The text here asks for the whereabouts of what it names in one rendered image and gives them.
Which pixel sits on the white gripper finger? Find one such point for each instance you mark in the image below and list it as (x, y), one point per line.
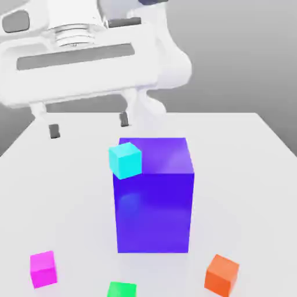
(53, 131)
(124, 118)

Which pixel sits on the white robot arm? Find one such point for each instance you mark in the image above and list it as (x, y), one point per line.
(172, 66)

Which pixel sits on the small orange cube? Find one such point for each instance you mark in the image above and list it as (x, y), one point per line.
(221, 276)

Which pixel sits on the large purple box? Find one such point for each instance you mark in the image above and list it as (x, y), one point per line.
(154, 208)

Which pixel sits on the small magenta cube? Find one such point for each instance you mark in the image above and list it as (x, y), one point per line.
(43, 270)

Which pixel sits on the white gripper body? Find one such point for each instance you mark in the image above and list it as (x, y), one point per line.
(92, 76)

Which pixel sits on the small cyan cube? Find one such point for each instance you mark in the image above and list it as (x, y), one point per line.
(125, 161)

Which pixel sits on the small green cube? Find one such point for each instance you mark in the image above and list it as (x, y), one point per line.
(121, 290)

